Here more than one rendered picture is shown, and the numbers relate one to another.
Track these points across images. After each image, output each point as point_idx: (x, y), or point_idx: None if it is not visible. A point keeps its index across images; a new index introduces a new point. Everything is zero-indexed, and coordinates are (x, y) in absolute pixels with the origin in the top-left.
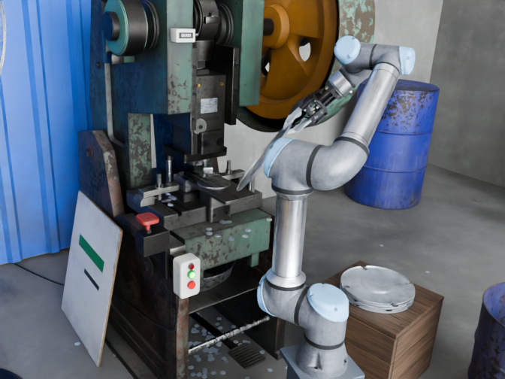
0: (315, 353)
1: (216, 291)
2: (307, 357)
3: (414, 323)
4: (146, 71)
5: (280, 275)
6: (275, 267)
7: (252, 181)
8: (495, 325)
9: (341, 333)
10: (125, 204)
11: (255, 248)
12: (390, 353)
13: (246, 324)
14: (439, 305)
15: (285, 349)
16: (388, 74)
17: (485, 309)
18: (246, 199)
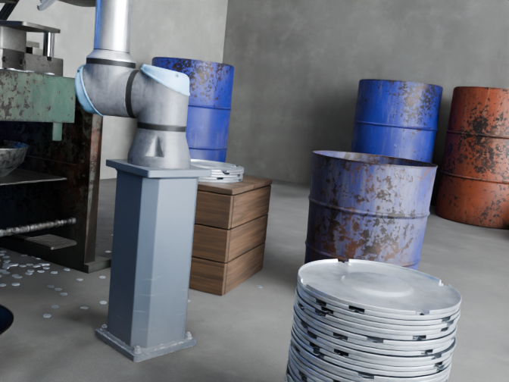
0: (154, 137)
1: (4, 178)
2: (144, 145)
3: (248, 189)
4: None
5: (106, 48)
6: (99, 39)
7: (51, 39)
8: (330, 164)
9: (183, 112)
10: None
11: (58, 115)
12: (226, 215)
13: (46, 221)
14: (269, 188)
15: (112, 159)
16: None
17: (318, 154)
18: (49, 30)
